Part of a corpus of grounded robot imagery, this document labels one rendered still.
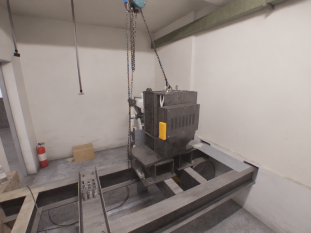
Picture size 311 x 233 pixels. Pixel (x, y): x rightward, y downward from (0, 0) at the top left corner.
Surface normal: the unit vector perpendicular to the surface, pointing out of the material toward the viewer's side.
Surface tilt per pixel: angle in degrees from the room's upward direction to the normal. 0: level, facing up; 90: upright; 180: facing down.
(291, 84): 90
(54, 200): 90
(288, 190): 90
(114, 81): 90
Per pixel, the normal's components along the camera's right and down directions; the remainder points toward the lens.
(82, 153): 0.51, 0.22
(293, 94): -0.89, 0.11
